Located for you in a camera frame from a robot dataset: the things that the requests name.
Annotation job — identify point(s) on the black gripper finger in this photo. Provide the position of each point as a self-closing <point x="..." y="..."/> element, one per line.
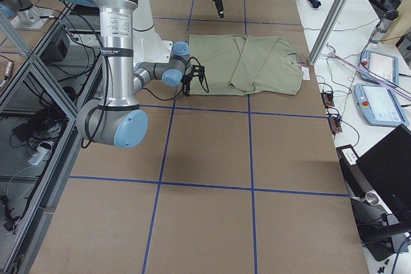
<point x="219" y="8"/>

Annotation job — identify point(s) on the olive green long-sleeve shirt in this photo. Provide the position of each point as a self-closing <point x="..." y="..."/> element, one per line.
<point x="238" y="65"/>

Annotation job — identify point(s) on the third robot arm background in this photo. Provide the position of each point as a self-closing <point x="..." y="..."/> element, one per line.
<point x="22" y="14"/>

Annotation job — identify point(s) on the white clothing tag card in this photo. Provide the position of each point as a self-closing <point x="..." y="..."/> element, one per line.
<point x="306" y="73"/>

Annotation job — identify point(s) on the orange black terminal block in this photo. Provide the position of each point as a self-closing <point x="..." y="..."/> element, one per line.
<point x="327" y="99"/>

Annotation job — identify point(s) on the clear water bottle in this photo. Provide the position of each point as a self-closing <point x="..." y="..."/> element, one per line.
<point x="384" y="25"/>

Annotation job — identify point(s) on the upper blue teach pendant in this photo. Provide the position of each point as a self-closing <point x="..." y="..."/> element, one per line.
<point x="380" y="65"/>

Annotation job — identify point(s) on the blue teach pendant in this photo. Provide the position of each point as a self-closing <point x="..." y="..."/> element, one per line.
<point x="379" y="106"/>
<point x="380" y="65"/>

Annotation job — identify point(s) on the lower blue teach pendant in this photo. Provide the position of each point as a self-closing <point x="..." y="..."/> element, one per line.
<point x="379" y="106"/>

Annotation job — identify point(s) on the black box with white label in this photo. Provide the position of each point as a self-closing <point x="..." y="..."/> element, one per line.
<point x="351" y="172"/>

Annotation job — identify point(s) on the black laptop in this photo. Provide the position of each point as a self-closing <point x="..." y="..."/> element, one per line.
<point x="386" y="168"/>

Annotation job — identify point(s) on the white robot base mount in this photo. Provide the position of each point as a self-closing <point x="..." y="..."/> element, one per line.
<point x="148" y="46"/>

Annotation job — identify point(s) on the aluminium frame post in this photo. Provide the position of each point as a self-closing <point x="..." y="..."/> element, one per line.
<point x="326" y="29"/>

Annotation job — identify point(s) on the black monitor stand bracket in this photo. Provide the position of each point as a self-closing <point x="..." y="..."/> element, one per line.
<point x="381" y="233"/>

